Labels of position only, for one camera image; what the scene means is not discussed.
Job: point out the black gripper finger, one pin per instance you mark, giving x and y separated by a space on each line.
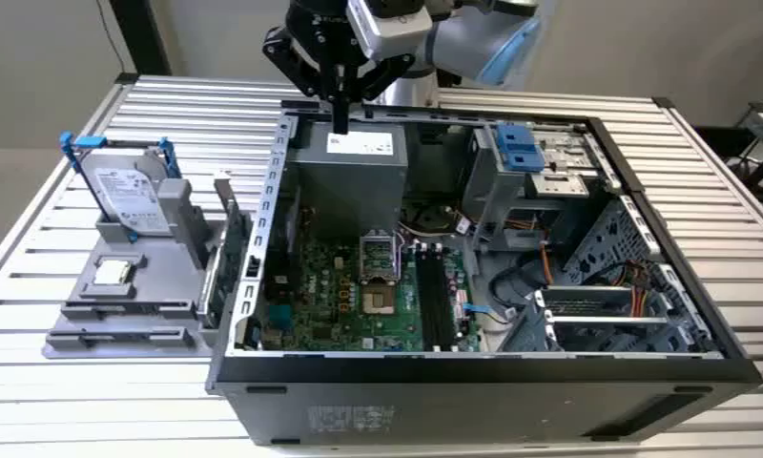
388 78
292 67

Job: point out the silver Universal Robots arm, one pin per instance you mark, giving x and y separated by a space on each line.
464 43

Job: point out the black RAM slot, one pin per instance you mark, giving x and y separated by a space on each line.
440 296
448 296
424 296
432 296

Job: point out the grey power supply unit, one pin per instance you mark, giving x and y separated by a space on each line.
350 191

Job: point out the blue drive latch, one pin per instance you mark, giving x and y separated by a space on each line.
519 143

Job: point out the grey metal drive cage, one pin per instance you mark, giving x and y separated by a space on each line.
490 200

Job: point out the black cooling fan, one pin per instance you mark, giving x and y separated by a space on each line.
432 220

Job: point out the blue disk carrier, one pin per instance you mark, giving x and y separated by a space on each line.
92 141

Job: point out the silver hard disk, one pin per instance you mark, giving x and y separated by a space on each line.
124 191

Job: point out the green graphics card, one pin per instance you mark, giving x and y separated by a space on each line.
230 267

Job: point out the grey parts rack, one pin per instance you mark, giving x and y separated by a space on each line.
166 267

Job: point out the CPU socket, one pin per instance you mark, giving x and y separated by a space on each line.
382 300

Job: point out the green motherboard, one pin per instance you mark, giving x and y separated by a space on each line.
331 315

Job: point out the silver CPU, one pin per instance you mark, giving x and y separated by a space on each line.
115 272

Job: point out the grey disk bay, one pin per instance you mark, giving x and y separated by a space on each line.
611 319

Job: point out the black PC case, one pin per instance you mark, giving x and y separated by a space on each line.
484 410

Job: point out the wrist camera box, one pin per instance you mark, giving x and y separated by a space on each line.
388 24

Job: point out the black post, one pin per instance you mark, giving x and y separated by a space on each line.
140 38

